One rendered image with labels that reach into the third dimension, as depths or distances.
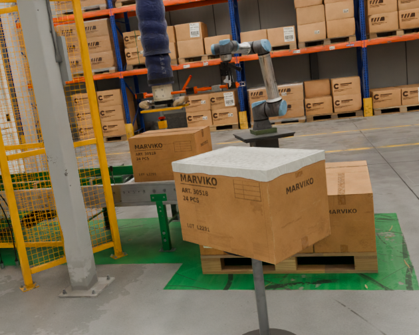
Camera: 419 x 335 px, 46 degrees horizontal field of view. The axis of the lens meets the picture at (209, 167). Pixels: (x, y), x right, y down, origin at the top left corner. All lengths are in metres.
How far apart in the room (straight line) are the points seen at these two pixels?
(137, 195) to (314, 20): 7.82
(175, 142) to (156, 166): 0.28
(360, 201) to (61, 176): 1.98
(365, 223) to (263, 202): 1.44
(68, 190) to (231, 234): 1.57
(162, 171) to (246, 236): 2.11
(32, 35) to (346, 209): 2.30
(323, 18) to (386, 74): 2.36
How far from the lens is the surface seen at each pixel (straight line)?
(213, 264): 3.60
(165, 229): 4.13
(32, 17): 3.47
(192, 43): 11.42
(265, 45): 4.64
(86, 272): 3.68
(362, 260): 3.46
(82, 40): 4.03
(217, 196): 2.21
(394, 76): 12.70
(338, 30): 11.23
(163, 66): 4.15
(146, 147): 4.17
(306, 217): 2.21
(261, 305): 2.53
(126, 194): 4.16
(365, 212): 3.34
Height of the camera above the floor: 1.44
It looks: 11 degrees down
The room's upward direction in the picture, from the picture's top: 7 degrees counter-clockwise
